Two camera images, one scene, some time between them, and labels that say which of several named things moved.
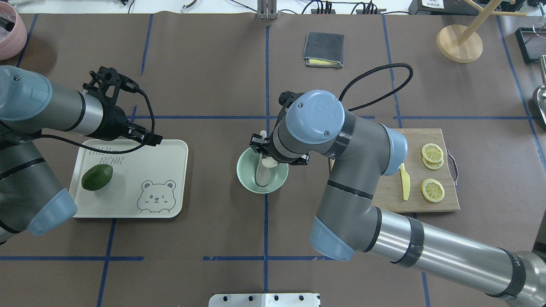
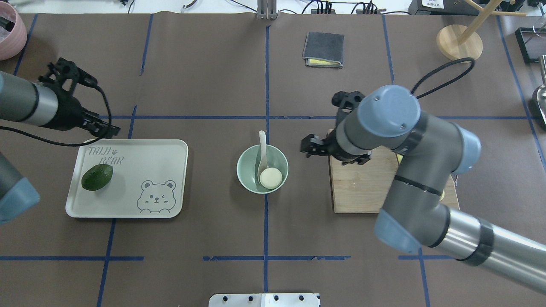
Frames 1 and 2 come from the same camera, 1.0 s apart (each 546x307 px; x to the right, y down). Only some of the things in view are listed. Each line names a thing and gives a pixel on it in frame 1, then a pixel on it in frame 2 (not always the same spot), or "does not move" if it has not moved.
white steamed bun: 269,162 to 271,178
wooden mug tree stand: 463,43 does not move
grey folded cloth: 323,50 does not move
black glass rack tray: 532,43 does not move
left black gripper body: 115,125 to 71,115
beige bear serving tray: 151,182 does not move
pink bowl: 13,32 does not move
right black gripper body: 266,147 to 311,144
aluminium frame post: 266,10 does not move
